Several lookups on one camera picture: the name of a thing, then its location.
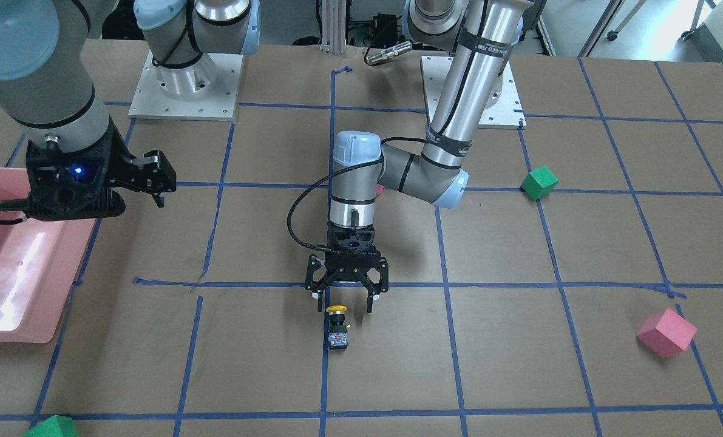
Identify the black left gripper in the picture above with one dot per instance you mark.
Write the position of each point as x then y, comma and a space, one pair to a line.
314, 271

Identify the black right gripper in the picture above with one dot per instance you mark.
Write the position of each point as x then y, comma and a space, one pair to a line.
120, 162

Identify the yellow push button switch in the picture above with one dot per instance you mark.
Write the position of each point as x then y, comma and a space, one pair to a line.
337, 333

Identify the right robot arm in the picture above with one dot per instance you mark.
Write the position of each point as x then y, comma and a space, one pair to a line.
46, 89

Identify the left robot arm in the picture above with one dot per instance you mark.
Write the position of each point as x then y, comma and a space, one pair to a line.
480, 35

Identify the pink plastic bin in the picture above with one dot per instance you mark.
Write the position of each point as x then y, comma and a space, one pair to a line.
38, 264

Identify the green cube centre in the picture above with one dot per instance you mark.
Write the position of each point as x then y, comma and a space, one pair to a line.
539, 183

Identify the green cube far corner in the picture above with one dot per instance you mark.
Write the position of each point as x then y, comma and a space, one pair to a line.
54, 426

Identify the pink cube near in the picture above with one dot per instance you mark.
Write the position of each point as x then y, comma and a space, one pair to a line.
667, 333

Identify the aluminium frame post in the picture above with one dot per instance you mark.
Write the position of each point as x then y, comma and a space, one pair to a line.
334, 23

